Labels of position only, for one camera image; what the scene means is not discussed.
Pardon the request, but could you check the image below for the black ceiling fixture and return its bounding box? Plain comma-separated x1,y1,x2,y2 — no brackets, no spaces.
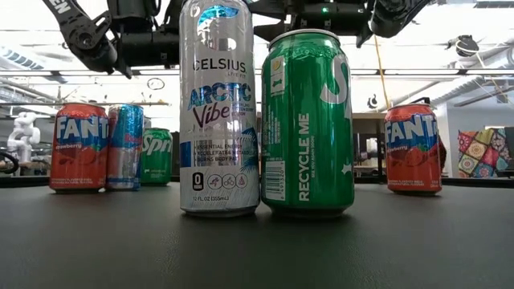
445,35,481,59

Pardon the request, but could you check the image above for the red Fanta strawberry can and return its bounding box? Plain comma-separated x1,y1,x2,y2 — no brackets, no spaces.
383,103,443,197
49,103,110,194

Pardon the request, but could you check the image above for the white robot figure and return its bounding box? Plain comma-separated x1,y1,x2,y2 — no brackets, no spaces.
6,111,42,165

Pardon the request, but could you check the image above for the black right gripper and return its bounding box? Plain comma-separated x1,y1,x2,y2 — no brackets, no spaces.
245,0,374,47

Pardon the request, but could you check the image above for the silver Celsius Arctic Vibe can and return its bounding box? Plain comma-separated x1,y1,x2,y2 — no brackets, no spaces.
178,0,261,218

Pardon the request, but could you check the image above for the green Sprite can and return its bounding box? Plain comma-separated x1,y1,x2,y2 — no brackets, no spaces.
260,28,356,218
139,127,173,187

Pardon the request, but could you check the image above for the colourful patchwork quilt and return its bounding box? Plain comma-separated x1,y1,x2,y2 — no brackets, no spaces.
457,127,514,179

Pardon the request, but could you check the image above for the blue silver Red Bull can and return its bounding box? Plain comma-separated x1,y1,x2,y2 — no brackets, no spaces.
105,104,145,191

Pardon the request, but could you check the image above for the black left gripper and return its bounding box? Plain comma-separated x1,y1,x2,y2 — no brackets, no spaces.
118,31,182,80

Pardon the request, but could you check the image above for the yellow cable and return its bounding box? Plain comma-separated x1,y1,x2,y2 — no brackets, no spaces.
373,35,391,110

